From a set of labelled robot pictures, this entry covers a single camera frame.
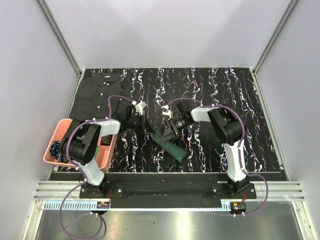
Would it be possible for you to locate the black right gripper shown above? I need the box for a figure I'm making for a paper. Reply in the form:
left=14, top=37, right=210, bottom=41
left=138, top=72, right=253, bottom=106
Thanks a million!
left=161, top=117, right=192, bottom=145

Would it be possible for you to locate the aluminium frame rail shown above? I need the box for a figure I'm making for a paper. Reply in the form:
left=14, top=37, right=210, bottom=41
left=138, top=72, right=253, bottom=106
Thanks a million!
left=34, top=181, right=305, bottom=202

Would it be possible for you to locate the blue patterned rolled tie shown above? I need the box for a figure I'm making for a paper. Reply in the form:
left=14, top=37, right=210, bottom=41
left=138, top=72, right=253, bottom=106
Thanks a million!
left=49, top=140, right=61, bottom=160

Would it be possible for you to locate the dark pinstriped shirt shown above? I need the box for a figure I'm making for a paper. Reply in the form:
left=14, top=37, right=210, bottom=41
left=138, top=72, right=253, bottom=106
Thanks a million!
left=69, top=73, right=129, bottom=120

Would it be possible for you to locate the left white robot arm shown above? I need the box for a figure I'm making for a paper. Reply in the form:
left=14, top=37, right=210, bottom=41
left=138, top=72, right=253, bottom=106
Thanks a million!
left=59, top=101, right=155, bottom=198

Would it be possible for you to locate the pink compartment tray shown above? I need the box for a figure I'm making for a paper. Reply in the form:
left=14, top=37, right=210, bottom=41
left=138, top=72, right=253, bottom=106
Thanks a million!
left=43, top=119, right=118, bottom=172

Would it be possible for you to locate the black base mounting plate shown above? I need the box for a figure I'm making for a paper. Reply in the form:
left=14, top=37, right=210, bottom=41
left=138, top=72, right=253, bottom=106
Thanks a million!
left=79, top=172, right=257, bottom=210

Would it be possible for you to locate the yellow patterned rolled tie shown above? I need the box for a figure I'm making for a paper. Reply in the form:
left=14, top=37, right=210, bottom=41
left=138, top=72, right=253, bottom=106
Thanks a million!
left=59, top=155, right=69, bottom=163

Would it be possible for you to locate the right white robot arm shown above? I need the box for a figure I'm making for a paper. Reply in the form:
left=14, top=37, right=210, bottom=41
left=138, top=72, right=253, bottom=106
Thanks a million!
left=161, top=101, right=246, bottom=199

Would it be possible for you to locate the dark brown rolled cloth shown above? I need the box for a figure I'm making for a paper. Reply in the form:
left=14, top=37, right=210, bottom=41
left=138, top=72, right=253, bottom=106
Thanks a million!
left=100, top=135, right=113, bottom=146

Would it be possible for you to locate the green rolled cloth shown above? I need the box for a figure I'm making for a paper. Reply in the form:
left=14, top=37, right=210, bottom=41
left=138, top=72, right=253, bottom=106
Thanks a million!
left=94, top=146, right=99, bottom=159

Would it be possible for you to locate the green cloth napkin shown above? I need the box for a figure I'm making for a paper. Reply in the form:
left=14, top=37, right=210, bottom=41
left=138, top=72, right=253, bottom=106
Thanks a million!
left=150, top=130, right=187, bottom=163

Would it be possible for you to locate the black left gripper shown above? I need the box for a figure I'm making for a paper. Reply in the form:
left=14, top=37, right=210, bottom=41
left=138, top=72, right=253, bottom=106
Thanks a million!
left=126, top=113, right=156, bottom=135

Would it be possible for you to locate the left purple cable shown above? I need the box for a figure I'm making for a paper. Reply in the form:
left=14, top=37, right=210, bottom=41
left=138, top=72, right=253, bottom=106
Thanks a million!
left=59, top=94, right=136, bottom=237

